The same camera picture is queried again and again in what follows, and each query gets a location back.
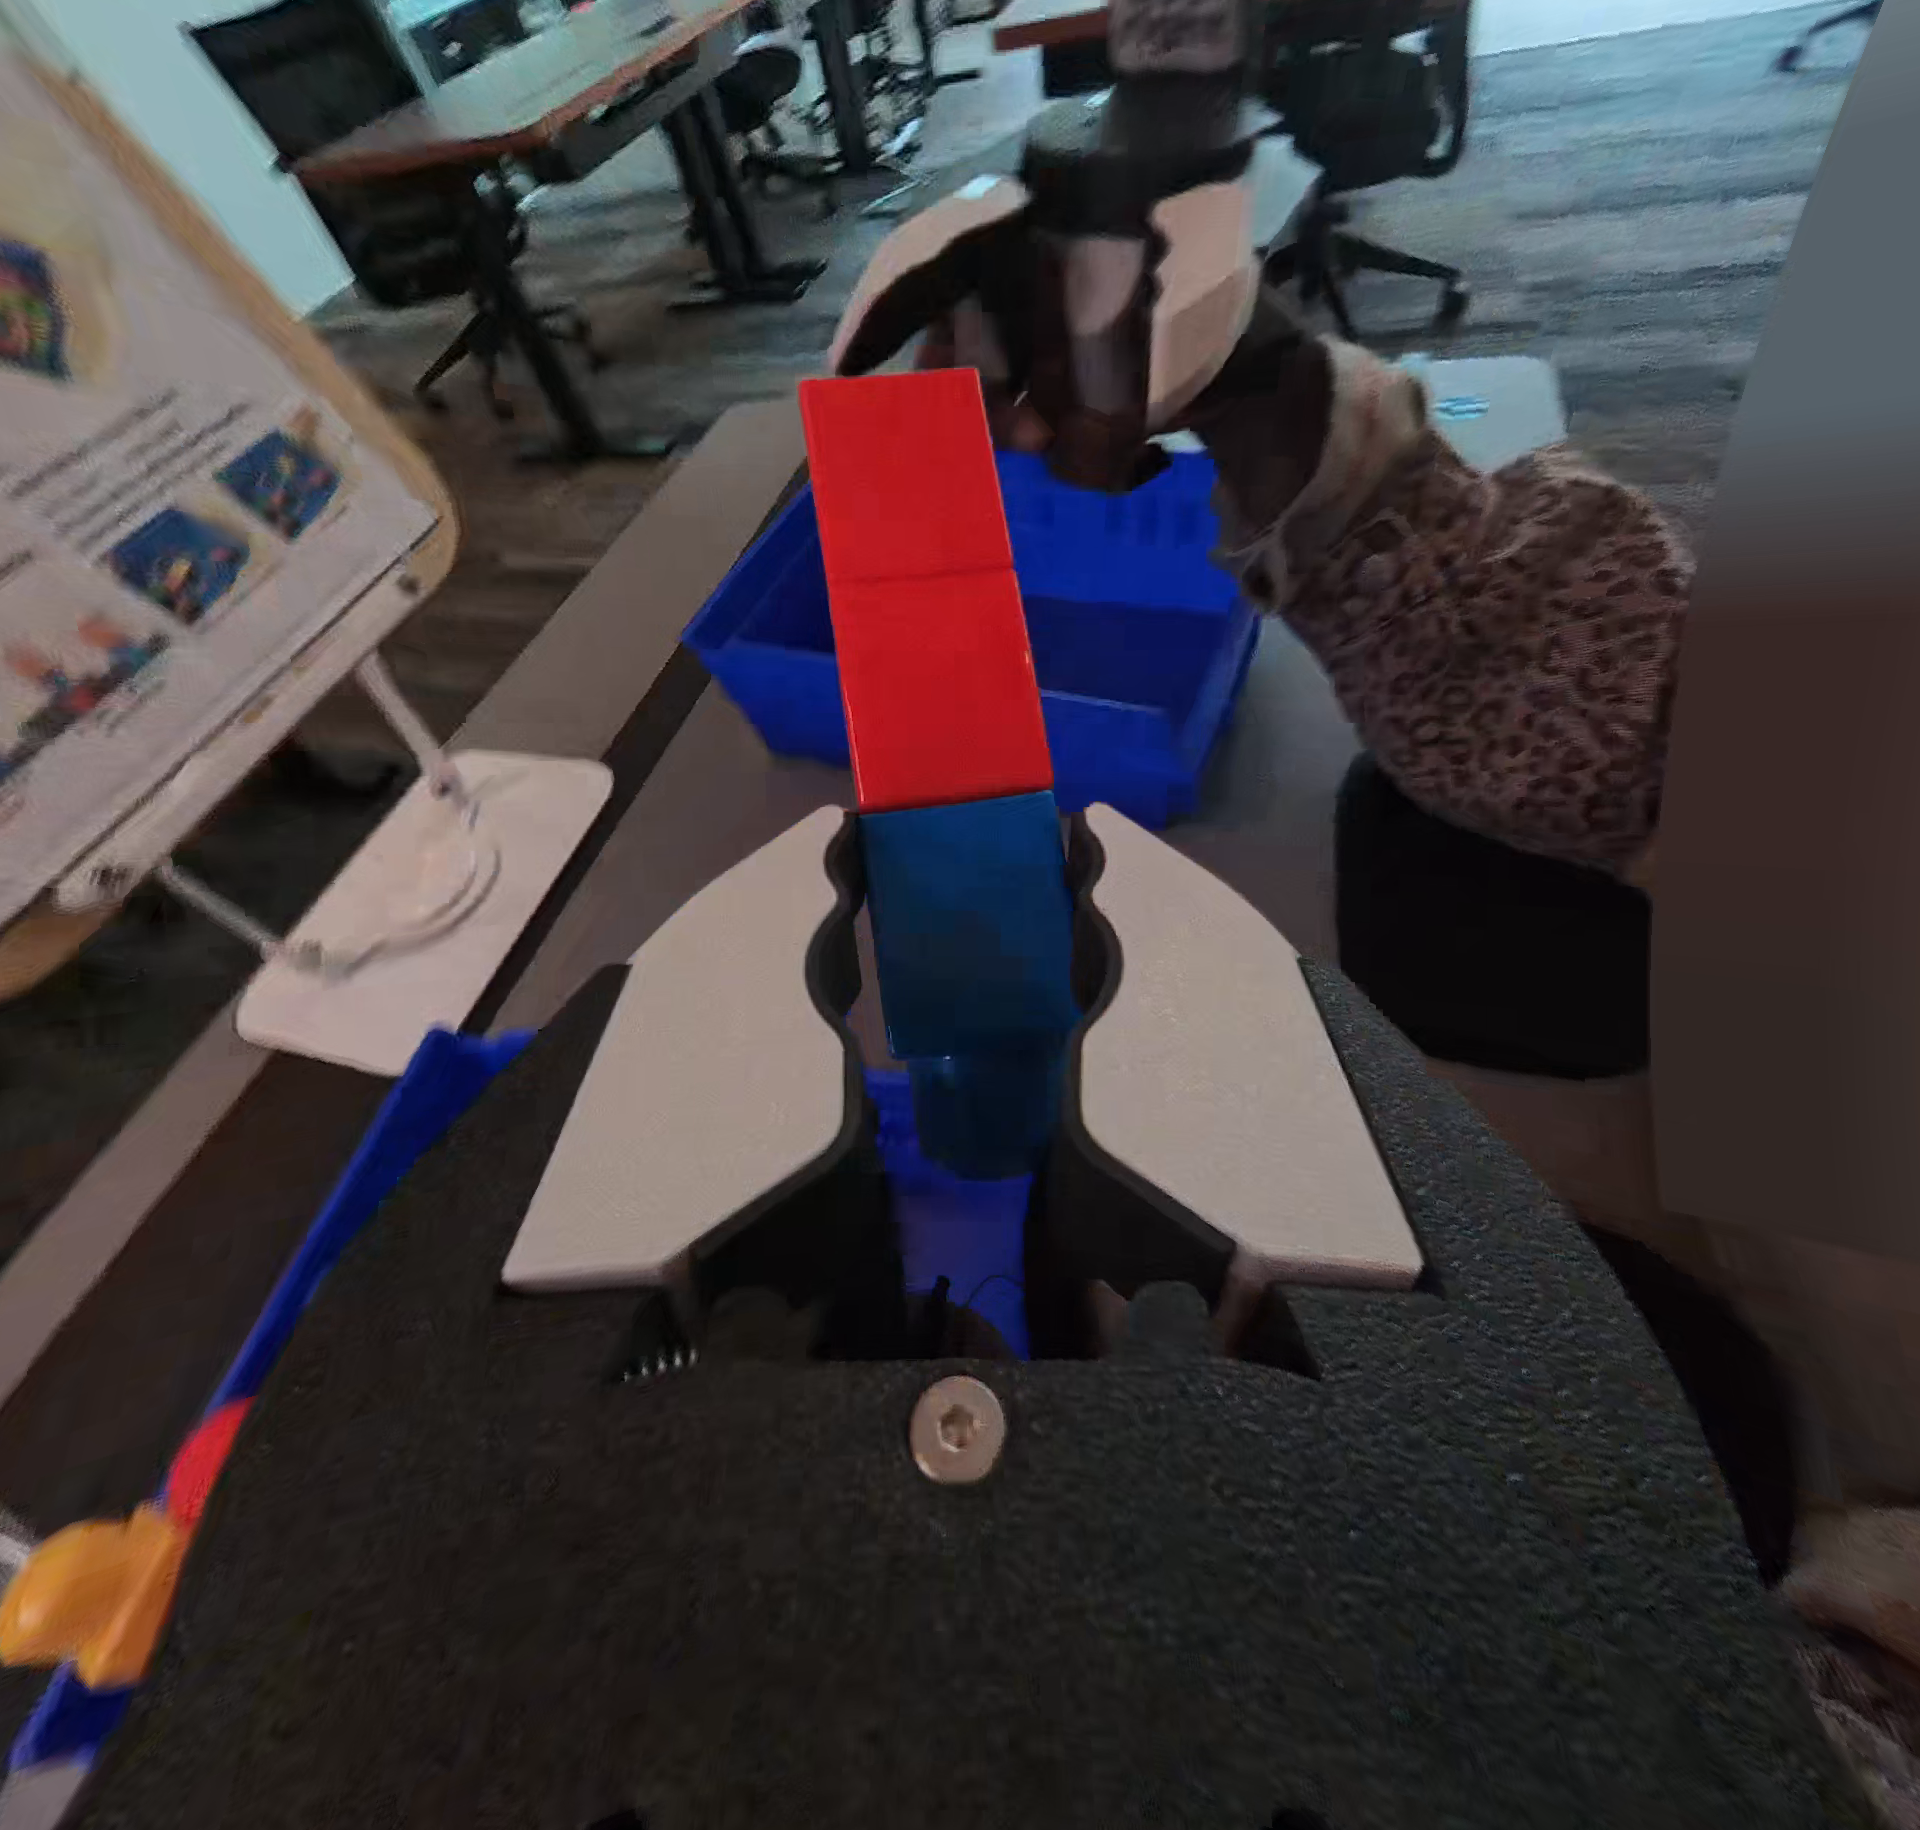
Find person's black clothing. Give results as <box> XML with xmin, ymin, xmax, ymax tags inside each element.
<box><xmin>1335</xmin><ymin>752</ymin><xmax>1655</xmax><ymax>1083</ymax></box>

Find person's right forearm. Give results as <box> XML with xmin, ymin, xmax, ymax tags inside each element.
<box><xmin>1216</xmin><ymin>337</ymin><xmax>1697</xmax><ymax>872</ymax></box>

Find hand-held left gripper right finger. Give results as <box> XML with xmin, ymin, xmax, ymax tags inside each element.
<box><xmin>1057</xmin><ymin>804</ymin><xmax>1426</xmax><ymax>1291</ymax></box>

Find blue and red block tower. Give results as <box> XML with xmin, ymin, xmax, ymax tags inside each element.
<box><xmin>798</xmin><ymin>367</ymin><xmax>1083</xmax><ymax>1185</ymax></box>

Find instruction poster on stand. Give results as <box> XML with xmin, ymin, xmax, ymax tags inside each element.
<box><xmin>0</xmin><ymin>51</ymin><xmax>463</xmax><ymax>999</ymax></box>

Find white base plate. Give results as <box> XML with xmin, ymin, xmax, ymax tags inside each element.
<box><xmin>1410</xmin><ymin>356</ymin><xmax>1569</xmax><ymax>474</ymax></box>

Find blue plastic bin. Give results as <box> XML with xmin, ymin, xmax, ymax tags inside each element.
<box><xmin>0</xmin><ymin>1027</ymin><xmax>1040</xmax><ymax>1779</ymax></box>
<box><xmin>682</xmin><ymin>441</ymin><xmax>1264</xmax><ymax>830</ymax></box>

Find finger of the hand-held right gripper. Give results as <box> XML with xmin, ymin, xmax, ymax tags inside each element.
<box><xmin>1148</xmin><ymin>177</ymin><xmax>1264</xmax><ymax>430</ymax></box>
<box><xmin>830</xmin><ymin>187</ymin><xmax>1052</xmax><ymax>379</ymax></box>

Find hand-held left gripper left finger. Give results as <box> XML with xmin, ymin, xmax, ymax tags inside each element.
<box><xmin>502</xmin><ymin>808</ymin><xmax>876</xmax><ymax>1292</ymax></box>

